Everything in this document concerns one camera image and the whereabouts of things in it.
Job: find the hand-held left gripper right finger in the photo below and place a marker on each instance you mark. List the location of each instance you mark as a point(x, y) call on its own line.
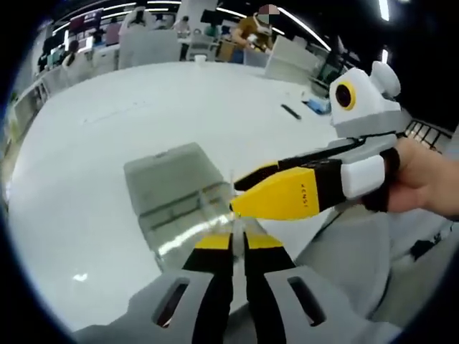
point(322, 311)

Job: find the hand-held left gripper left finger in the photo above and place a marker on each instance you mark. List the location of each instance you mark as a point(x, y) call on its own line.
point(150, 308)

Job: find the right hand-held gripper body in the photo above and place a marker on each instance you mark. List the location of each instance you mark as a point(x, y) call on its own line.
point(369, 104)

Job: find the clear plastic divider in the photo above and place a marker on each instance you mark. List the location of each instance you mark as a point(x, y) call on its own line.
point(238, 233)

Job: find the grey transparent guide fixture box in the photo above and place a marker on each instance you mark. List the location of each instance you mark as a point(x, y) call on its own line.
point(168, 186)

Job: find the person's right hand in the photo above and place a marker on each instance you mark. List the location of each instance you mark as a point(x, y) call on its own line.
point(423, 179)

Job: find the black pen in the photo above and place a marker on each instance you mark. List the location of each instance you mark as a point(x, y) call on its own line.
point(291, 112)

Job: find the blue packet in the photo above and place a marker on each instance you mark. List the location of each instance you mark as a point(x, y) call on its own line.
point(319, 106)

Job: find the grey mesh office chair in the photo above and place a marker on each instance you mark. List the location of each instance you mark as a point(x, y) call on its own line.
point(340, 251)

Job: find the black metal rack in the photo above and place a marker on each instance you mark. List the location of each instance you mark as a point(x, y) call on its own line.
point(428, 133)

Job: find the white desk panel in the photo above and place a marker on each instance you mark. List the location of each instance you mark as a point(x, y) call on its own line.
point(292, 59)

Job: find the person's grey shirt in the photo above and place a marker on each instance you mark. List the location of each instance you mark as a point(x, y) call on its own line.
point(423, 279)

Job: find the white paper cup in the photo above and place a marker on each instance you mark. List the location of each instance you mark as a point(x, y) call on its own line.
point(199, 59)

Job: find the white low shelf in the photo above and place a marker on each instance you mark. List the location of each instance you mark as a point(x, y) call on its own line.
point(30, 102)

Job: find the purple wall screen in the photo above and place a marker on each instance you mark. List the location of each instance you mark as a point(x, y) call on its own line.
point(86, 19)

